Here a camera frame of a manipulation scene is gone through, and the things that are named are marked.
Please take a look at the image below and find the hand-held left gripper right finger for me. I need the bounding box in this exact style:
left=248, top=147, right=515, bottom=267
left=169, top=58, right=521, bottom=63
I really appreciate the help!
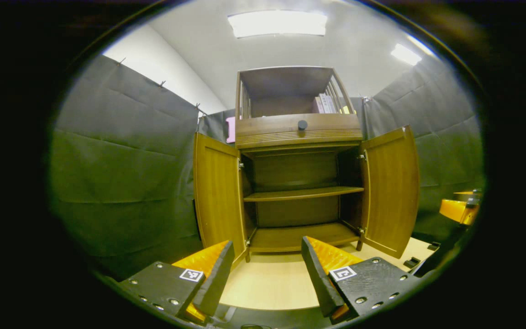
left=301, top=235, right=421, bottom=320

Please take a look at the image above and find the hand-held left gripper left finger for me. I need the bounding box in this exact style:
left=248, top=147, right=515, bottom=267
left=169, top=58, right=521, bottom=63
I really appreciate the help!
left=119, top=240, right=235, bottom=323

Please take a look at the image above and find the wooden shoe cabinet door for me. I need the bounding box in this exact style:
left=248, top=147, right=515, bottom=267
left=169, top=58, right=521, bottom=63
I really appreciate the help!
left=193, top=133, right=248, bottom=265
left=360, top=126, right=420, bottom=260

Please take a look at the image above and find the wooden double-door shoe cabinet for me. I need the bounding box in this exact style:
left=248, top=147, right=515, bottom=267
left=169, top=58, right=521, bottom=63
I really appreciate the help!
left=235, top=66, right=365, bottom=263

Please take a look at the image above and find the wooden inner cabinet shelf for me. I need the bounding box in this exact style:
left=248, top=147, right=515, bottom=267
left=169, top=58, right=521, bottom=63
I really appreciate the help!
left=244, top=186, right=365, bottom=202

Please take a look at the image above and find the wooden cabinet drawer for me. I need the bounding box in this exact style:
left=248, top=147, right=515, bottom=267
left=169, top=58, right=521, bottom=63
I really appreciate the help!
left=236, top=113, right=363, bottom=149

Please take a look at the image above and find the black backdrop cloth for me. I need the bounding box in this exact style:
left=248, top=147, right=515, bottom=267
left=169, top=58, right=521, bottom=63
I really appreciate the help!
left=49, top=55, right=485, bottom=279

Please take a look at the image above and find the small ceiling light panel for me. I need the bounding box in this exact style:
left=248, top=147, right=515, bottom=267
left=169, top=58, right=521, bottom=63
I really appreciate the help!
left=391, top=37, right=433, bottom=66

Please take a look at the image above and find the large ceiling light panel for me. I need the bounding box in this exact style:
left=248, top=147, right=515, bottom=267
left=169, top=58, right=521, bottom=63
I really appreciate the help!
left=227, top=10, right=328, bottom=38

